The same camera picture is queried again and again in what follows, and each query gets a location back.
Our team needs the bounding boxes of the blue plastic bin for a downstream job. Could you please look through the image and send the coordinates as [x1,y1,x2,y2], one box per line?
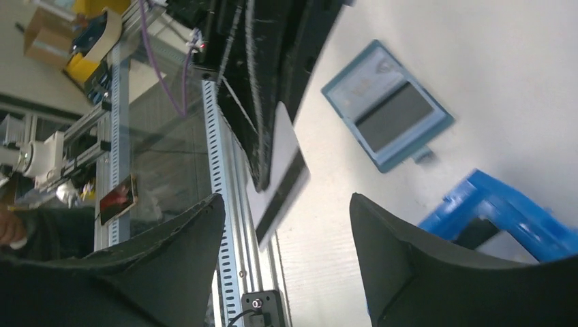
[419,170,577,262]

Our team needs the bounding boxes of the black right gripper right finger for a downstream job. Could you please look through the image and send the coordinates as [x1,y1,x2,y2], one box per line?
[349,193,577,326]

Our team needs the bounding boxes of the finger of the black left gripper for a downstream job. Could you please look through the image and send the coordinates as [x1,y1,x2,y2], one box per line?
[198,1,344,191]

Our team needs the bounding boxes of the smartphone with red screen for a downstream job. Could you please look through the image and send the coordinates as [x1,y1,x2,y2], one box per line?
[99,174,138,225]

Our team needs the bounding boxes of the teal leather card holder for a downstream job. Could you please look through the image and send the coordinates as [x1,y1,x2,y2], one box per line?
[321,40,455,174]

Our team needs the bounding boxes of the white slotted cable duct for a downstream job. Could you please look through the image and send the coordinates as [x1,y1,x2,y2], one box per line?
[200,78,247,327]

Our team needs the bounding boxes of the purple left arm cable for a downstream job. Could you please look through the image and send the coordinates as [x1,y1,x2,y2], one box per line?
[137,0,200,119]

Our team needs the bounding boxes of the cardboard box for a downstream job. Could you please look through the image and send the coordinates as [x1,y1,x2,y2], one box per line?
[23,7,77,69]

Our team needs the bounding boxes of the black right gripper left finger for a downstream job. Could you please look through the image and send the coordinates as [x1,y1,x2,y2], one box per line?
[1,193,226,326]

